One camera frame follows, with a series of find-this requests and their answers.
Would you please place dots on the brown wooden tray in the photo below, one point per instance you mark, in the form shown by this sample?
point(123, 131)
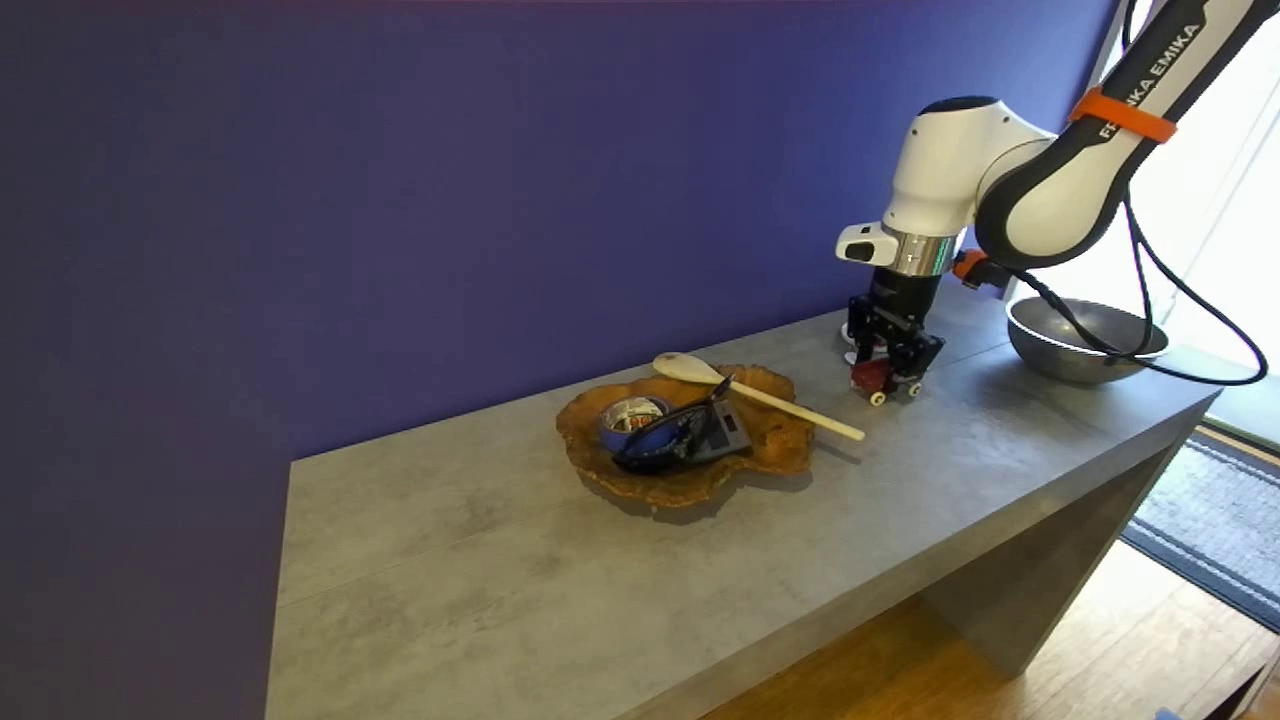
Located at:
point(666, 483)

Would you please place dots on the grey metal bowl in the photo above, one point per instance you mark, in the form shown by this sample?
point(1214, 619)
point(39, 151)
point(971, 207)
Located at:
point(1064, 359)

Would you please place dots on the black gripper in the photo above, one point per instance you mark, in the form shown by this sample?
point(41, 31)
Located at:
point(900, 304)

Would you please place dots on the light wooden spoon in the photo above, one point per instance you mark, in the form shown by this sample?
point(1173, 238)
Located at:
point(784, 405)

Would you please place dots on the bright glass window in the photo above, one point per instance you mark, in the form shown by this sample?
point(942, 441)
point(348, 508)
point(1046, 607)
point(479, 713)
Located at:
point(1233, 187)

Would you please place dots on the small white cup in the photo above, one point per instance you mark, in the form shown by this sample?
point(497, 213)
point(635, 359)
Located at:
point(635, 415)

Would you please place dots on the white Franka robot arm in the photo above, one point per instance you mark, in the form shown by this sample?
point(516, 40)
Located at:
point(963, 163)

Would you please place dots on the blue and black object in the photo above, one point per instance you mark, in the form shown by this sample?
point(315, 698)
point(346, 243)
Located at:
point(672, 441)

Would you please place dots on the grey floor mat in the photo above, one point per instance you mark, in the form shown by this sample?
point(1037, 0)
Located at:
point(1221, 515)

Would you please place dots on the red toy cart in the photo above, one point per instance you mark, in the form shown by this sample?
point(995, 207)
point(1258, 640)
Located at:
point(878, 377)

